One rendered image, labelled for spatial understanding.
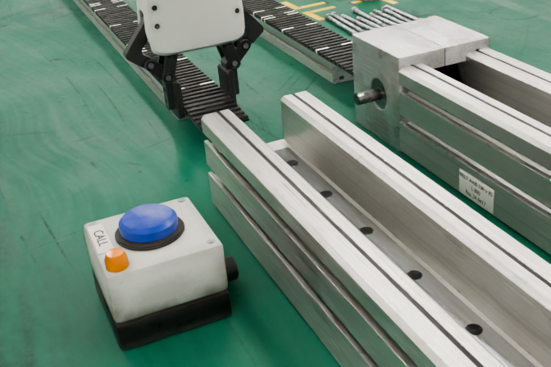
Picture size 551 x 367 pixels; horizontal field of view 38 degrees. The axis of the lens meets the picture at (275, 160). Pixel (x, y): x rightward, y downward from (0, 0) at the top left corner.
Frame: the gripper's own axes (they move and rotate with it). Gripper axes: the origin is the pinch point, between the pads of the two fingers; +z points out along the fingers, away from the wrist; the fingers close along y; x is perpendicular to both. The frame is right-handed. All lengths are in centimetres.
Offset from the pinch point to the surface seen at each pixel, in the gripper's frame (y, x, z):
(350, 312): 5.0, 42.7, -1.5
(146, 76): 2.1, -16.4, 2.8
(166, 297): 13.5, 32.6, 0.8
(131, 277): 15.4, 32.6, -1.5
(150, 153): 7.0, 3.1, 4.0
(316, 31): -19.6, -13.2, 0.6
